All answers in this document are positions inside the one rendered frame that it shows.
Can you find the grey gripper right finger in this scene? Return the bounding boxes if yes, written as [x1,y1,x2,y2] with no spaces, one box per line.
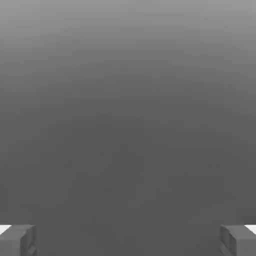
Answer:
[218,224,256,256]

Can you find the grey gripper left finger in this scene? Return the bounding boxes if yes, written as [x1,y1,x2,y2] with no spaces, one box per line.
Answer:
[0,224,38,256]

